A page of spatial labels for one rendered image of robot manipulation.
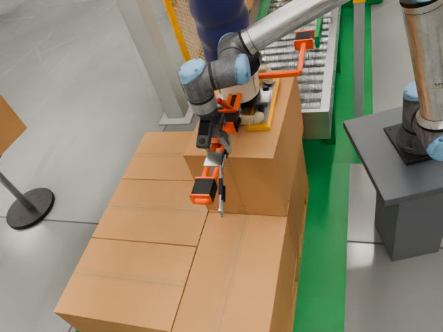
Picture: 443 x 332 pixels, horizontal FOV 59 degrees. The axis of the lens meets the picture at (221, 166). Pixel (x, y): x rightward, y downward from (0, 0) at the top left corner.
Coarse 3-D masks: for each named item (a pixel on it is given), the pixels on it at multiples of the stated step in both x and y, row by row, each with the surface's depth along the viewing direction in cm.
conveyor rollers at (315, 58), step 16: (272, 0) 337; (288, 0) 333; (272, 48) 290; (288, 48) 279; (320, 48) 271; (272, 64) 270; (288, 64) 266; (304, 64) 263; (320, 64) 260; (304, 80) 251; (320, 80) 248; (304, 96) 239; (320, 96) 236
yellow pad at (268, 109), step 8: (272, 80) 186; (264, 88) 179; (272, 88) 181; (272, 96) 178; (272, 104) 174; (256, 112) 172; (264, 112) 171; (272, 112) 171; (264, 120) 168; (248, 128) 168; (256, 128) 167; (264, 128) 166
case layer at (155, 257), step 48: (144, 144) 245; (144, 192) 216; (96, 240) 201; (144, 240) 194; (192, 240) 187; (240, 240) 180; (288, 240) 187; (96, 288) 182; (144, 288) 175; (192, 288) 170; (240, 288) 164; (288, 288) 188
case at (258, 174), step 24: (216, 96) 192; (288, 96) 179; (288, 120) 179; (192, 144) 172; (240, 144) 165; (264, 144) 161; (288, 144) 181; (192, 168) 174; (240, 168) 165; (264, 168) 161; (288, 168) 183; (216, 192) 183; (240, 192) 178; (264, 192) 173; (288, 192) 186
